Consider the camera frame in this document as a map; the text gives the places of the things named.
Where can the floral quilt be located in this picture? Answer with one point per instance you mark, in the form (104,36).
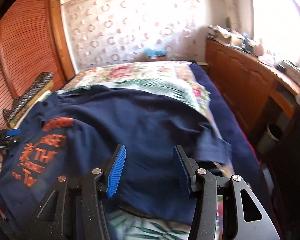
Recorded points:
(168,78)

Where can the navy printed t-shirt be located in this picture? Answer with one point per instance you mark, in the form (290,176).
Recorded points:
(33,165)

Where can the navy blue bed sheet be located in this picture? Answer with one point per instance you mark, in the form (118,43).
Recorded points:
(244,160)

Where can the navy circle-pattern folded fabric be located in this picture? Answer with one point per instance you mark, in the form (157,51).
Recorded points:
(42,84)

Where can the wooden louvered wardrobe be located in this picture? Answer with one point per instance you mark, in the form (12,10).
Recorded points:
(32,41)

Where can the circle-pattern sheer curtain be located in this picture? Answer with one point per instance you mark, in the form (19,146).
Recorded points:
(102,32)

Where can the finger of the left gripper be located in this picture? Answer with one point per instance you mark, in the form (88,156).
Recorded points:
(11,140)
(6,133)

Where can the blue tissue box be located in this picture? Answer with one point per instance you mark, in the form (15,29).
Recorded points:
(152,54)

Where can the palm leaf blanket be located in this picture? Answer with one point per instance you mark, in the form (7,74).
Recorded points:
(149,117)

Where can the window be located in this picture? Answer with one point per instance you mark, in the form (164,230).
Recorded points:
(277,26)

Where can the long wooden cabinet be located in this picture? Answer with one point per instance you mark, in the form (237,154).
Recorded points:
(256,93)

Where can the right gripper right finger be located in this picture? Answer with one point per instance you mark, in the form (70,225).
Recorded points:
(185,170)

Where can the cardboard box on cabinet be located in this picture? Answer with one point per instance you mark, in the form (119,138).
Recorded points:
(229,37)

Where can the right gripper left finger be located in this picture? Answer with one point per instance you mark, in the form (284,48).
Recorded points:
(112,172)

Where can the waste bin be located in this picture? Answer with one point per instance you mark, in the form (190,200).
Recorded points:
(271,136)

